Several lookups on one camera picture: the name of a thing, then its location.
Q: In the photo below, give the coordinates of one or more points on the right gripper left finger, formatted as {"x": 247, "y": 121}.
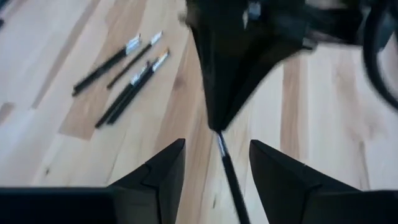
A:
{"x": 168, "y": 180}

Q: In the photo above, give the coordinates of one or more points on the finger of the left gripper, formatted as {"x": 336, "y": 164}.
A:
{"x": 217, "y": 62}
{"x": 264, "y": 43}

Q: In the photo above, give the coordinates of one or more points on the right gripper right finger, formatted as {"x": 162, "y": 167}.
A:
{"x": 280, "y": 183}

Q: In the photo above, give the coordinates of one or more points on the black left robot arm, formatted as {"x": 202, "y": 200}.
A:
{"x": 335, "y": 21}

